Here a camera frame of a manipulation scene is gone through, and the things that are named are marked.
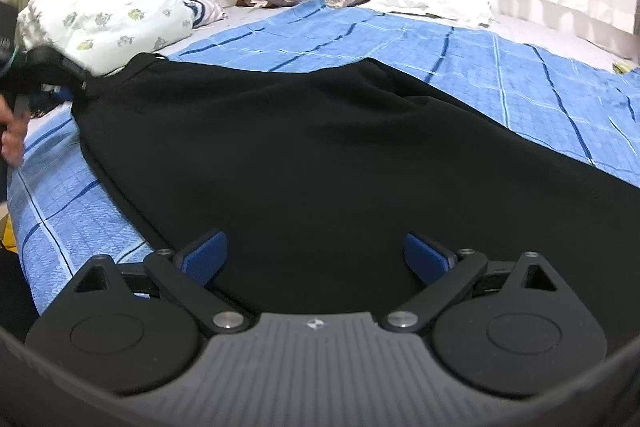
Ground striped cloth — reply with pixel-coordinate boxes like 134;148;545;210
182;0;226;28

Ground black pants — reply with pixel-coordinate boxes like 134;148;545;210
72;54;639;349

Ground person's left hand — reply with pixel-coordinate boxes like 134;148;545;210
0;98;30;168

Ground green cloth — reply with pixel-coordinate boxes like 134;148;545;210
612;62;639;75

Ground white green floral pillow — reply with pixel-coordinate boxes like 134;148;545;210
17;0;194;75

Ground blue plaid blanket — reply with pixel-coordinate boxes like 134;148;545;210
8;0;639;311

